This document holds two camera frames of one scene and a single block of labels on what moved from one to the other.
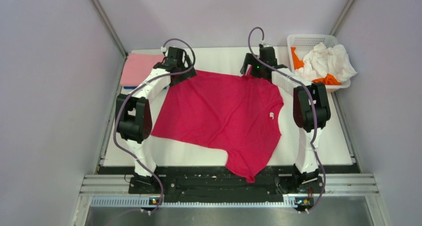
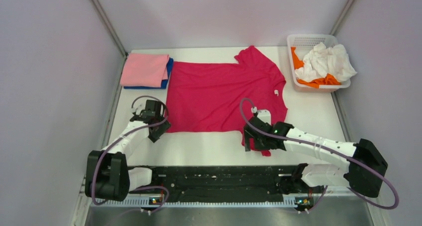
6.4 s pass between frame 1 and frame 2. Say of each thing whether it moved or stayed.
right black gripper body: moved
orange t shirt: stayed
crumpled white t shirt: stayed
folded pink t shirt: stayed
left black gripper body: moved
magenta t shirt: moved
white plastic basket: stayed
